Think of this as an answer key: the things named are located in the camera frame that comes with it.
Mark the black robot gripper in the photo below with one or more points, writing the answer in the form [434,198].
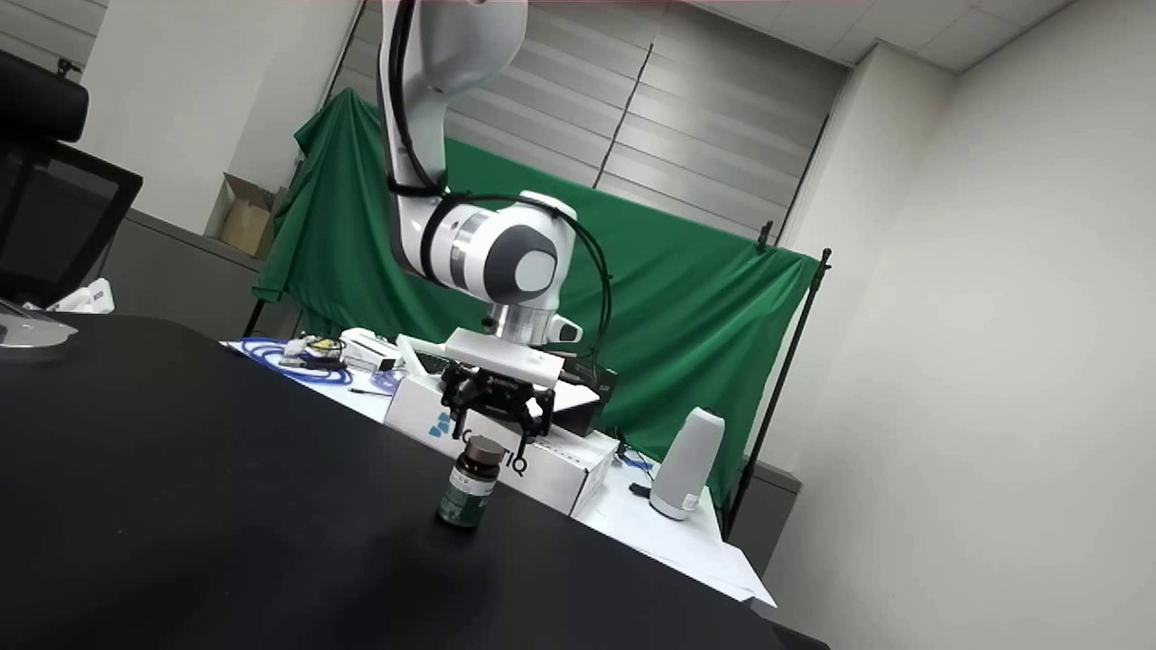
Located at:
[502,397]

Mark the green label vial black cap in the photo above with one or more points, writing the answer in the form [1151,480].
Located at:
[470,484]

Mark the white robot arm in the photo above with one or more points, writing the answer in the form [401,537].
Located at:
[497,244]

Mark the white Robotiq cardboard box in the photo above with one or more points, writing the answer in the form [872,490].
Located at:
[561,468]

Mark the white device on table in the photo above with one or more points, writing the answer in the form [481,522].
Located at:
[361,348]

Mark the white speaker device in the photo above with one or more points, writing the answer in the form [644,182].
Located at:
[688,462]

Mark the green backdrop cloth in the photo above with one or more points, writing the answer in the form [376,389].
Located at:
[688,315]

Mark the black backdrop stand pole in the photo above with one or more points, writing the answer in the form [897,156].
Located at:
[783,369]

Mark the crumpled white paper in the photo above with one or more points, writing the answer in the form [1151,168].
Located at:
[96,297]

